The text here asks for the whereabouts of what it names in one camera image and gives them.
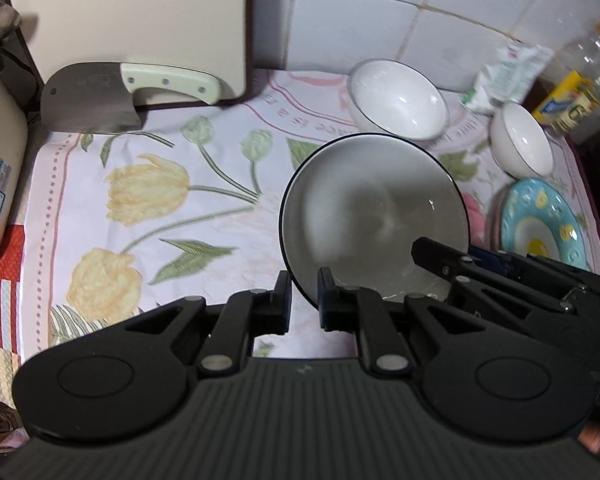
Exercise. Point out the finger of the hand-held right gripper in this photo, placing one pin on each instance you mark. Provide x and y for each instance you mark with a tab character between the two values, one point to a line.
490	260
440	260

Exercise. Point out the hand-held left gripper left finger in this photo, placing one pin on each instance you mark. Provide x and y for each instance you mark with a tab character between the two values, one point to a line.
283	305

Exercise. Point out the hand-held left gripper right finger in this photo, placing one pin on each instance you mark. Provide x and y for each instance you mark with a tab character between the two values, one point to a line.
326	305

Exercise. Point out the pink rabbit print plate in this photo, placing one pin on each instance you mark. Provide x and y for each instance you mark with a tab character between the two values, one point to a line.
495	225

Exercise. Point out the blue fried egg plate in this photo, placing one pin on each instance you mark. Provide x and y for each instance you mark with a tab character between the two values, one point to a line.
525	230

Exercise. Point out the white ribbed bowl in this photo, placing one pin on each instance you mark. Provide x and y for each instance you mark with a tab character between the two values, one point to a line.
522	140
370	200
397	100

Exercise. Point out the floral tablecloth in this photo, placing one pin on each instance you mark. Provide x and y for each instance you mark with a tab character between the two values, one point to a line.
180	240

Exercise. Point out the cooking oil bottle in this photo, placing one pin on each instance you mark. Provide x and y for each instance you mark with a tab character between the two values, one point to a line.
575	95

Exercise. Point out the white plastic packet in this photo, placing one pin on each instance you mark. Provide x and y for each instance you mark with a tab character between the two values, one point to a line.
510	75

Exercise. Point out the striped patchwork cloth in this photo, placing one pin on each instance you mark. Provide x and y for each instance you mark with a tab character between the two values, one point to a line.
0	300

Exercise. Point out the white rice cooker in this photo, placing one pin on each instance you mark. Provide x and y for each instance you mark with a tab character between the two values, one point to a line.
0	160

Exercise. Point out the white cutting board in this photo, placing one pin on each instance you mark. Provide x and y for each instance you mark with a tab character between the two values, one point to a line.
130	10

